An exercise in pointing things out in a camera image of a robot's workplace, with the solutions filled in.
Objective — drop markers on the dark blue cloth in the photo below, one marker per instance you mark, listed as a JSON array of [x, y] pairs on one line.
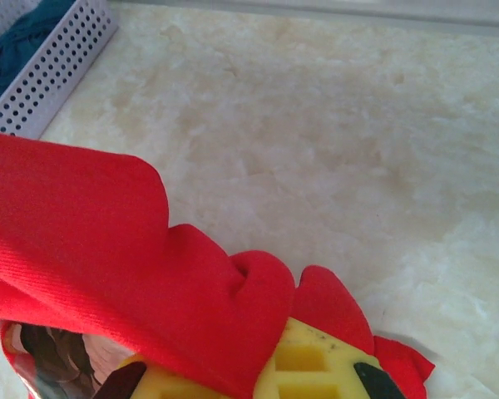
[[16, 54]]

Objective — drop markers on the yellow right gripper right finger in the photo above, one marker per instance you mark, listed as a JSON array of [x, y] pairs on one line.
[[307, 361]]

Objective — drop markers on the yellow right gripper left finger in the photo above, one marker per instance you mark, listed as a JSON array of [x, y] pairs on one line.
[[170, 388]]

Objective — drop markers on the lavender perforated plastic basket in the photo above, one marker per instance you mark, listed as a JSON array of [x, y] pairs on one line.
[[58, 62]]

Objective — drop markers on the red t-shirt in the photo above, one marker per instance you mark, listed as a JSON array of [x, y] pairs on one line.
[[87, 232]]

